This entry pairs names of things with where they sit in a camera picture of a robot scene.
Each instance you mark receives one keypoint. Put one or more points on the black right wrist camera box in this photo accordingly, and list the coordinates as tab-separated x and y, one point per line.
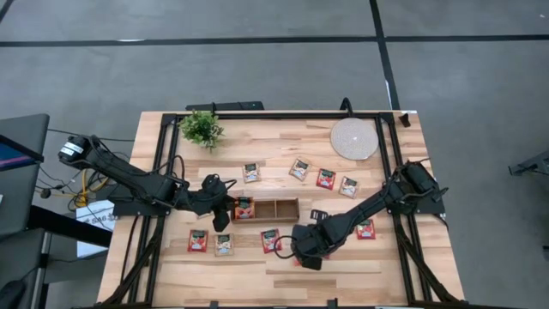
312	262

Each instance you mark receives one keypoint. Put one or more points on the small black bracket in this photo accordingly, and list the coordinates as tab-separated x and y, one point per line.
404	120

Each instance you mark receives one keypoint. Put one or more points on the beige tea bag packet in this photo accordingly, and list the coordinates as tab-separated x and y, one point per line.
348	187
251	172
299	169
202	215
224	244

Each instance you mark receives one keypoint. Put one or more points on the wooden three-compartment tea box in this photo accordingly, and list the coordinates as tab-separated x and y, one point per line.
279	209

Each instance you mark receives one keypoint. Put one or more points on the white paper sheet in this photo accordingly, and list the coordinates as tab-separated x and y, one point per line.
96	214

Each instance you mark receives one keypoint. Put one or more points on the grey metal stand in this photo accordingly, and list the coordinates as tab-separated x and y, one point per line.
534	164

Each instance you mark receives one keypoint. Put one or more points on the dark grey desk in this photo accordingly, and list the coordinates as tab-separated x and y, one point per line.
25	193

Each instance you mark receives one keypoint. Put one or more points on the round woven beige trivet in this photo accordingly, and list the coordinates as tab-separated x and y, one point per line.
354	139

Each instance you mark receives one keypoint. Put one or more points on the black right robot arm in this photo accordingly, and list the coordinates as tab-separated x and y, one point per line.
369	206

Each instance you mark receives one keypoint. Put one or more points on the black computer monitor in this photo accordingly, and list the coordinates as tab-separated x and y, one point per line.
17	154

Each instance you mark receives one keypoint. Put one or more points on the small black camera mount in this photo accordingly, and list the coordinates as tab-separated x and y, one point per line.
332	304

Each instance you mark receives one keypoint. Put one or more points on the small black clamp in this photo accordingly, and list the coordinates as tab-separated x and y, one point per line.
213	305

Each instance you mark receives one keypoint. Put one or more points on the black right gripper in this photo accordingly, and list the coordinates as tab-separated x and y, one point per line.
311	240

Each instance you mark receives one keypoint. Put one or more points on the black power strip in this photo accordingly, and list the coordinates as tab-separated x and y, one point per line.
231	106

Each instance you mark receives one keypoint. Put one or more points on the orange tea bag packet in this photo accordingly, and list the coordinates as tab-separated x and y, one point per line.
244	209

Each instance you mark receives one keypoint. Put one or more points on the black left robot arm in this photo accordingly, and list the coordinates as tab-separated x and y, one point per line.
128	176

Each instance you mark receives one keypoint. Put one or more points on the dark side table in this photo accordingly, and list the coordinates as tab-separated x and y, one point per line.
64	225

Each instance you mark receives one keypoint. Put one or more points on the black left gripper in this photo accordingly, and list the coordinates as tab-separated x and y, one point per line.
212	195

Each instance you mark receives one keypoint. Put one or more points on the green potted artificial plant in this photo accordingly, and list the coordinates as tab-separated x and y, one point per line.
201	129

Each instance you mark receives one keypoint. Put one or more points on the black computer mouse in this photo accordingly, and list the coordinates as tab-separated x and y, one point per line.
10	294

